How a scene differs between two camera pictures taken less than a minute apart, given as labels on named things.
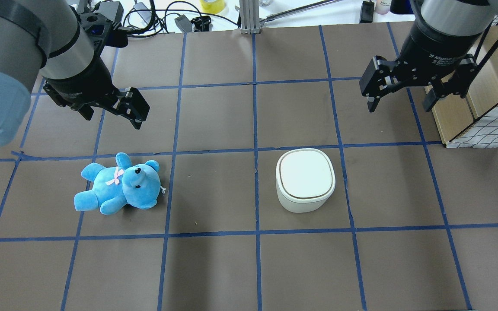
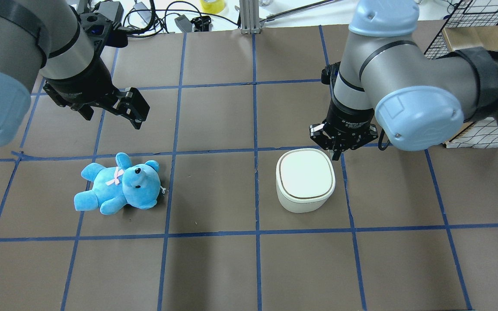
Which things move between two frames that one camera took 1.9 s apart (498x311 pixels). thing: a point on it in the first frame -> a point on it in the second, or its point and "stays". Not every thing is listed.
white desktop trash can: x=305 y=179 stays
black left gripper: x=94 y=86 stays
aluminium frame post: x=249 y=16 stays
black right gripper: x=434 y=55 -> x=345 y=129
